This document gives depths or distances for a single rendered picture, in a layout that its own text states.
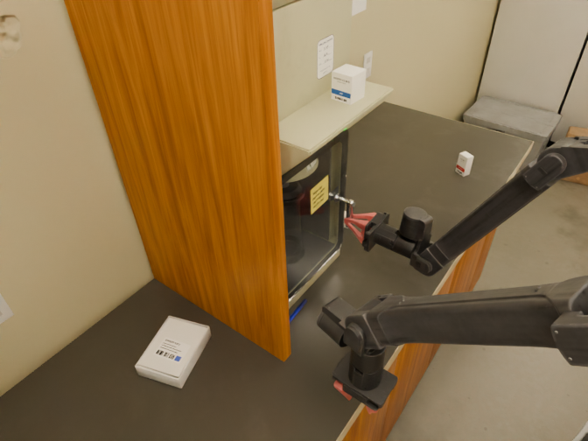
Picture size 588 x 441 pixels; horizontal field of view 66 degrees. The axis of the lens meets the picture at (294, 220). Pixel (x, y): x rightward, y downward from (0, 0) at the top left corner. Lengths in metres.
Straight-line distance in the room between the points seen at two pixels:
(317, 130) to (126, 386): 0.75
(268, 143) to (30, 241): 0.65
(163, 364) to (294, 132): 0.64
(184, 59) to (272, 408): 0.76
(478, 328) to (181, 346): 0.80
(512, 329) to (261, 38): 0.48
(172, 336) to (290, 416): 0.35
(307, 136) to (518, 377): 1.84
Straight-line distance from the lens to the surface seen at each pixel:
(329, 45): 1.00
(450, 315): 0.58
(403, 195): 1.68
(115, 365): 1.27
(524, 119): 3.80
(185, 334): 1.21
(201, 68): 0.78
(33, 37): 1.07
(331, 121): 0.90
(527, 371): 2.48
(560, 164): 0.89
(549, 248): 3.15
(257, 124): 0.74
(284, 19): 0.86
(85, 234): 1.25
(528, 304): 0.50
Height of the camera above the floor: 1.93
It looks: 40 degrees down
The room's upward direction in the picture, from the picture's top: 2 degrees counter-clockwise
